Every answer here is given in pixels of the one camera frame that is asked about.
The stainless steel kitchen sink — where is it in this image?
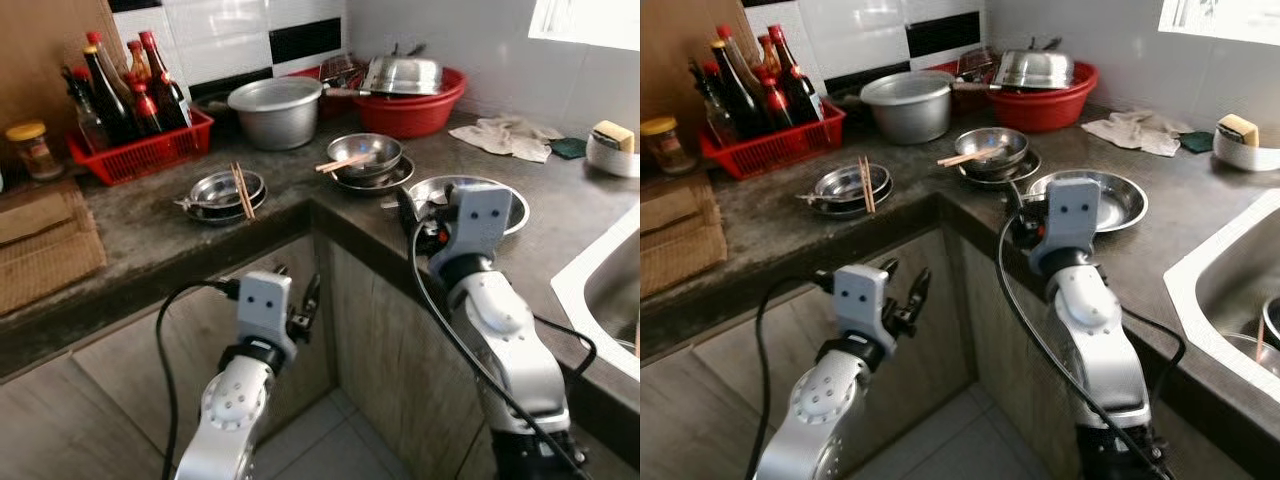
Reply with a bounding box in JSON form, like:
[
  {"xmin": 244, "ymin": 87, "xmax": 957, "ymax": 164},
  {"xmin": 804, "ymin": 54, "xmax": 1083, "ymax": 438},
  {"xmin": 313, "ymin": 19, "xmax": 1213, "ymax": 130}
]
[
  {"xmin": 1163, "ymin": 188, "xmax": 1280, "ymax": 406},
  {"xmin": 549, "ymin": 203, "xmax": 641, "ymax": 383}
]

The small steel plate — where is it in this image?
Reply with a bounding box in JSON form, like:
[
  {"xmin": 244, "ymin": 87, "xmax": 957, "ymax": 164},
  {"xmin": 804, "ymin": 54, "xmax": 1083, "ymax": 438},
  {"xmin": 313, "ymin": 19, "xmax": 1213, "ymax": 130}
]
[
  {"xmin": 183, "ymin": 190, "xmax": 269, "ymax": 225},
  {"xmin": 810, "ymin": 185, "xmax": 894, "ymax": 219}
]

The wide shallow steel dish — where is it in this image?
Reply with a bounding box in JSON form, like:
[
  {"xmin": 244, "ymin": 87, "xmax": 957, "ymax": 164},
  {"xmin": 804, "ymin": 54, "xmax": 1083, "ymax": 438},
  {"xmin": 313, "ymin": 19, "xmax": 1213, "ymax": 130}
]
[
  {"xmin": 404, "ymin": 175, "xmax": 532, "ymax": 238},
  {"xmin": 1028, "ymin": 168, "xmax": 1149, "ymax": 234}
]

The large red plastic basin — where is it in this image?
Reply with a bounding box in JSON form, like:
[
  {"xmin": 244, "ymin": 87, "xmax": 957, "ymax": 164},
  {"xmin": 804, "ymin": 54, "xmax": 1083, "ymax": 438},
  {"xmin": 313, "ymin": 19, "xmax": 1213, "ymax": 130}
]
[
  {"xmin": 985, "ymin": 60, "xmax": 1099, "ymax": 134},
  {"xmin": 352, "ymin": 66, "xmax": 468, "ymax": 140}
]

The crumpled white cloth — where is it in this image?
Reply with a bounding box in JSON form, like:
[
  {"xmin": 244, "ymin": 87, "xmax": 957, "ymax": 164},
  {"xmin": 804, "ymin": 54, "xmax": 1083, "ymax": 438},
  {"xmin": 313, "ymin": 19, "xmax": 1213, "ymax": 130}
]
[
  {"xmin": 449, "ymin": 115, "xmax": 564, "ymax": 164},
  {"xmin": 1080, "ymin": 108, "xmax": 1194, "ymax": 158}
]

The small steel bowl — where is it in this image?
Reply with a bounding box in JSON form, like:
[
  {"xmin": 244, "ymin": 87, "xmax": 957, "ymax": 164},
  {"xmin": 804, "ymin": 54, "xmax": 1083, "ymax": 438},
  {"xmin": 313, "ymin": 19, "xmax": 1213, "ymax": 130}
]
[
  {"xmin": 190, "ymin": 170, "xmax": 266, "ymax": 209},
  {"xmin": 815, "ymin": 163, "xmax": 893, "ymax": 204}
]

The small red plastic basin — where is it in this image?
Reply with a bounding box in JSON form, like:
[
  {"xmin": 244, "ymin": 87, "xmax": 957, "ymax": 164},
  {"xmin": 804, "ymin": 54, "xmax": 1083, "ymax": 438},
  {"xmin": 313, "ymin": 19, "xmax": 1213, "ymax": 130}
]
[
  {"xmin": 925, "ymin": 58, "xmax": 993, "ymax": 116},
  {"xmin": 290, "ymin": 63, "xmax": 363, "ymax": 121}
]

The domed steel pot lid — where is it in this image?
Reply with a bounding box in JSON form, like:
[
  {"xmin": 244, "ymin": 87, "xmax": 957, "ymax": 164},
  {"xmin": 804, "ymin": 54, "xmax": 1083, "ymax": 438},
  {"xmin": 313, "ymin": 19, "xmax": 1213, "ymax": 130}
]
[
  {"xmin": 993, "ymin": 38, "xmax": 1076, "ymax": 91},
  {"xmin": 360, "ymin": 42, "xmax": 444, "ymax": 97}
]

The aluminium cooking pot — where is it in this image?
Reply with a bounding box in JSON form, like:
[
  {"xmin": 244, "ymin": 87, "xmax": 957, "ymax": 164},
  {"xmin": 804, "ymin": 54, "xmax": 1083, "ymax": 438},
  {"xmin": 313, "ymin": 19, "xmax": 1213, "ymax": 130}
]
[
  {"xmin": 860, "ymin": 70, "xmax": 956, "ymax": 146},
  {"xmin": 227, "ymin": 76, "xmax": 324, "ymax": 152}
]

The clear glass bowl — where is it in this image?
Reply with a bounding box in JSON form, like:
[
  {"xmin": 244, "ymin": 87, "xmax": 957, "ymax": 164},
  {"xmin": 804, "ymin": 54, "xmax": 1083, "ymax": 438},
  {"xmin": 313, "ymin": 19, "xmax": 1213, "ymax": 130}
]
[
  {"xmin": 955, "ymin": 47, "xmax": 1003, "ymax": 83},
  {"xmin": 320, "ymin": 54, "xmax": 369, "ymax": 89}
]

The red plastic basket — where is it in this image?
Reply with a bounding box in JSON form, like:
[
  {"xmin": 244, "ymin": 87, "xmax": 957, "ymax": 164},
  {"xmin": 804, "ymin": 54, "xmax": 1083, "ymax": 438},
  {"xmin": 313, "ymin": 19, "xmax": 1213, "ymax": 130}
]
[
  {"xmin": 698, "ymin": 100, "xmax": 847, "ymax": 181},
  {"xmin": 68, "ymin": 108, "xmax": 216, "ymax": 187}
]

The white ceramic bowl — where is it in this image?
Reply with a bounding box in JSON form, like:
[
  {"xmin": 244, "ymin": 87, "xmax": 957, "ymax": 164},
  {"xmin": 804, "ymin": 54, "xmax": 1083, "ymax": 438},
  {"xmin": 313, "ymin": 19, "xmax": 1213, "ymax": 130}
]
[
  {"xmin": 586, "ymin": 128, "xmax": 641, "ymax": 180},
  {"xmin": 1212, "ymin": 122, "xmax": 1280, "ymax": 173}
]

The yellow sponge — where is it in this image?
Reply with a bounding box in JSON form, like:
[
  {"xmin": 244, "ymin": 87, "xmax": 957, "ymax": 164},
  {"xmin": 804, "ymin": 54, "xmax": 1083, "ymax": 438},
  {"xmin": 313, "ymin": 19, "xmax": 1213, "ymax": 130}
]
[
  {"xmin": 593, "ymin": 120, "xmax": 637, "ymax": 154},
  {"xmin": 1217, "ymin": 113, "xmax": 1261, "ymax": 148}
]

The small red capped sauce bottle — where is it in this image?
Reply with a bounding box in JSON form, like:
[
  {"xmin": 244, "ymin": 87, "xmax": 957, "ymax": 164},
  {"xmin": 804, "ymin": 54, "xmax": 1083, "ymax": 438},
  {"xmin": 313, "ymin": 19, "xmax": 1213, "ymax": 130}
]
[
  {"xmin": 760, "ymin": 77, "xmax": 798, "ymax": 133},
  {"xmin": 130, "ymin": 82, "xmax": 166, "ymax": 138}
]

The dark sauce bottle white label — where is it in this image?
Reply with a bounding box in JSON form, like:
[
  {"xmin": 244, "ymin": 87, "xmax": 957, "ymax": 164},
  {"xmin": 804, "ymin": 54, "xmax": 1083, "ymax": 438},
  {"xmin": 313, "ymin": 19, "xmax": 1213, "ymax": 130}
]
[
  {"xmin": 140, "ymin": 30, "xmax": 193, "ymax": 131},
  {"xmin": 768, "ymin": 25, "xmax": 826, "ymax": 124}
]

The woven bamboo mat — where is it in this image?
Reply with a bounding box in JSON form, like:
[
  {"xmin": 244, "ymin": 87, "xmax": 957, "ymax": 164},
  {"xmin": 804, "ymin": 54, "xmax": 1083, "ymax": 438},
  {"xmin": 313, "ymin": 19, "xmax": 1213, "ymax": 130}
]
[
  {"xmin": 0, "ymin": 180, "xmax": 109, "ymax": 317},
  {"xmin": 640, "ymin": 172, "xmax": 729, "ymax": 299}
]

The tall dark soy sauce bottle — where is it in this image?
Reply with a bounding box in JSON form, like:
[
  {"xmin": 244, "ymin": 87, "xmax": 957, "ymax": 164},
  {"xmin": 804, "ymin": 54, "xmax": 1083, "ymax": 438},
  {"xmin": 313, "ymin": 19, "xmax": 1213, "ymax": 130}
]
[
  {"xmin": 82, "ymin": 32, "xmax": 139, "ymax": 144},
  {"xmin": 712, "ymin": 25, "xmax": 771, "ymax": 139}
]

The clear glass bottle dark cap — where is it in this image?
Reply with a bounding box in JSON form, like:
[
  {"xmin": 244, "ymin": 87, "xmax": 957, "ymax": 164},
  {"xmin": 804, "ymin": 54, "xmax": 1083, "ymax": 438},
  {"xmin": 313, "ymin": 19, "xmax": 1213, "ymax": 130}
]
[
  {"xmin": 688, "ymin": 60, "xmax": 736, "ymax": 148},
  {"xmin": 62, "ymin": 67, "xmax": 109, "ymax": 153}
]

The glass jar yellow lid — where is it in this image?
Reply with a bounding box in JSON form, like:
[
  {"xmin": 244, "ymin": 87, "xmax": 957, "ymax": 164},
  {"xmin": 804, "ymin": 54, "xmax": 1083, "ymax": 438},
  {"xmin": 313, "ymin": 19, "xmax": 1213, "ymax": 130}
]
[
  {"xmin": 640, "ymin": 116, "xmax": 693, "ymax": 176},
  {"xmin": 5, "ymin": 121, "xmax": 63, "ymax": 182}
]

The brown wooden board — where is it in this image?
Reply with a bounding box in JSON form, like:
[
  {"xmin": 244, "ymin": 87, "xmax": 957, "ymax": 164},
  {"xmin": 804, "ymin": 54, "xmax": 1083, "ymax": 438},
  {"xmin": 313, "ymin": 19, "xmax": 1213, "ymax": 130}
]
[
  {"xmin": 640, "ymin": 0, "xmax": 746, "ymax": 131},
  {"xmin": 0, "ymin": 0, "xmax": 128, "ymax": 171}
]

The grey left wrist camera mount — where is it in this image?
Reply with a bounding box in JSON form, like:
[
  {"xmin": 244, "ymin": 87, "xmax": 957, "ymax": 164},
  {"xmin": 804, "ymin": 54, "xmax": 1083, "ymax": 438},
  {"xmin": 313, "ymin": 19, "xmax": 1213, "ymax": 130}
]
[
  {"xmin": 237, "ymin": 271, "xmax": 297, "ymax": 346},
  {"xmin": 833, "ymin": 265, "xmax": 893, "ymax": 346}
]

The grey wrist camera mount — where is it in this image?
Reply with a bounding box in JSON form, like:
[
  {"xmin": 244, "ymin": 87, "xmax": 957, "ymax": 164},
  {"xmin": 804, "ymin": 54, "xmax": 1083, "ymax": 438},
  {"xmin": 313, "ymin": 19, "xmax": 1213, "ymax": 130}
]
[
  {"xmin": 430, "ymin": 183, "xmax": 514, "ymax": 273},
  {"xmin": 833, "ymin": 265, "xmax": 893, "ymax": 346},
  {"xmin": 1030, "ymin": 177, "xmax": 1102, "ymax": 263},
  {"xmin": 237, "ymin": 271, "xmax": 297, "ymax": 346}
]

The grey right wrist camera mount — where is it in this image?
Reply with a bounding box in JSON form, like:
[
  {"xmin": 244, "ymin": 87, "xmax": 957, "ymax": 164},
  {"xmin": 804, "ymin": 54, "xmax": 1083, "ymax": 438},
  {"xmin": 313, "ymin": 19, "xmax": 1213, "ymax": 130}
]
[
  {"xmin": 430, "ymin": 183, "xmax": 514, "ymax": 273},
  {"xmin": 1030, "ymin": 177, "xmax": 1102, "ymax": 263}
]

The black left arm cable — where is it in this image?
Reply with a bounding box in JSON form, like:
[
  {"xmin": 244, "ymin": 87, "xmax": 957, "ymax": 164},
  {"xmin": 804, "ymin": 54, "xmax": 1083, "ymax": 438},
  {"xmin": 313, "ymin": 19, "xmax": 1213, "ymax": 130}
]
[
  {"xmin": 755, "ymin": 275, "xmax": 836, "ymax": 480},
  {"xmin": 155, "ymin": 280, "xmax": 243, "ymax": 480}
]

